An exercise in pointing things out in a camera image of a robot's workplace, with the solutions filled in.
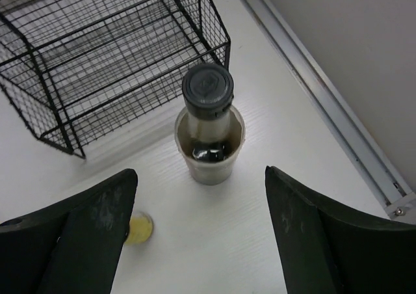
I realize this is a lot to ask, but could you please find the small yellow bottle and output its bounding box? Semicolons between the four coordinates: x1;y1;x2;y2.
125;211;154;245

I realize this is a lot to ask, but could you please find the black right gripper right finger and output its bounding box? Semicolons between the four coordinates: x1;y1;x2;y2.
265;167;415;293

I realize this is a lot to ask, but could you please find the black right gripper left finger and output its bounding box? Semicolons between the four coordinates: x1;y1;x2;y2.
1;168;138;293

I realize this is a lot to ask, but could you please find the aluminium table edge rail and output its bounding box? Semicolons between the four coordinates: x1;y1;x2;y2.
241;0;415;224

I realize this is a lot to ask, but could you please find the tall dark sauce bottle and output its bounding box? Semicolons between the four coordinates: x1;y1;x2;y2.
174;63;246;185

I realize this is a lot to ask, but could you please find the black wire basket rack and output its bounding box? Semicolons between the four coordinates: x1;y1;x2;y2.
1;0;231;158

